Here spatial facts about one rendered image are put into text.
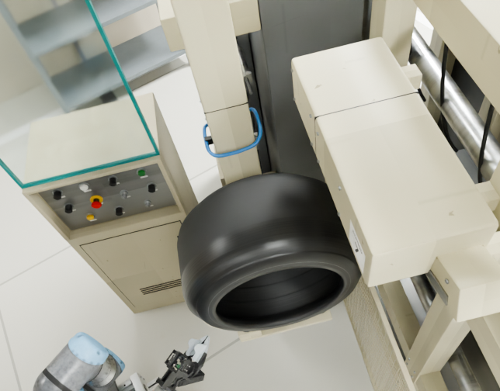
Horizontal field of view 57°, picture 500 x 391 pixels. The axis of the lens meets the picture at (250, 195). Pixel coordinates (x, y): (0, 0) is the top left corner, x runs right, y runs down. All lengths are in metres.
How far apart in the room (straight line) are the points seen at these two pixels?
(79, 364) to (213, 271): 0.45
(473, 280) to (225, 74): 0.77
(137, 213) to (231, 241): 0.94
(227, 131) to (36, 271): 2.26
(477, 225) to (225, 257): 0.65
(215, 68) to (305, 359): 1.82
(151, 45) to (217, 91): 3.06
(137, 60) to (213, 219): 3.00
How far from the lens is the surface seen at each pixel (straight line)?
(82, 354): 1.45
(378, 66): 1.23
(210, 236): 1.34
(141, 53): 4.28
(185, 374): 1.62
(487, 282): 0.96
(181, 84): 4.11
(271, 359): 2.68
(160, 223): 2.15
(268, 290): 1.82
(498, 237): 1.08
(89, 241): 2.24
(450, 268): 0.97
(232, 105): 1.34
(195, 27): 1.18
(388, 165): 1.01
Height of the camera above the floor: 2.57
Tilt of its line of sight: 54 degrees down
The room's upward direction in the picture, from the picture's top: 14 degrees counter-clockwise
